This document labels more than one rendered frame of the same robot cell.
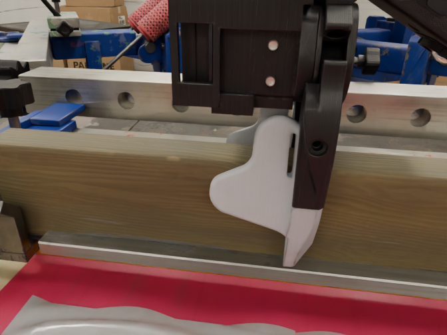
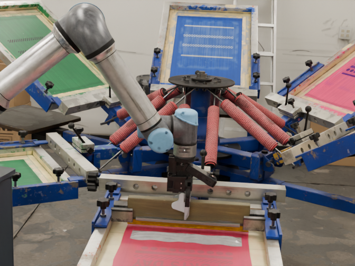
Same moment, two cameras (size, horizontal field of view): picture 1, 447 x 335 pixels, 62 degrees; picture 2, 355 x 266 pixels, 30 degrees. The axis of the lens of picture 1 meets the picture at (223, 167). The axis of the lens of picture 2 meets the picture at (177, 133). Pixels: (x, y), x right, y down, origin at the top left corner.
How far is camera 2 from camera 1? 198 cm
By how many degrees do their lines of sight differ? 13
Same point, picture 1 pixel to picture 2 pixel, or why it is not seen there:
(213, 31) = (173, 181)
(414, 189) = (205, 205)
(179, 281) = (162, 228)
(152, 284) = (157, 228)
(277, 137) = (182, 196)
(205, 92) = (171, 189)
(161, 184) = (161, 205)
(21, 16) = not seen: outside the picture
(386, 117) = (218, 192)
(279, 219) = (183, 209)
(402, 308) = (208, 231)
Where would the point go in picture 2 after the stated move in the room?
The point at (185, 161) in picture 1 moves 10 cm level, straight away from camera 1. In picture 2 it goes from (166, 200) to (161, 190)
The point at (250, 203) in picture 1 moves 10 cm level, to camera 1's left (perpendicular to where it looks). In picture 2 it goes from (178, 207) to (147, 206)
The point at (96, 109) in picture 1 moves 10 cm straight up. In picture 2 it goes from (124, 189) to (125, 163)
